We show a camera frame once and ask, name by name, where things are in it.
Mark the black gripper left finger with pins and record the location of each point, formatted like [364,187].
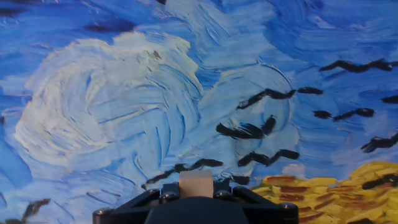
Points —
[130,208]

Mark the painted wheatfield cloth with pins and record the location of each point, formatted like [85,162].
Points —
[124,109]

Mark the small wooden block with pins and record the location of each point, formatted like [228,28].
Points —
[196,184]

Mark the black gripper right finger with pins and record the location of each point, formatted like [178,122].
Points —
[267,211]

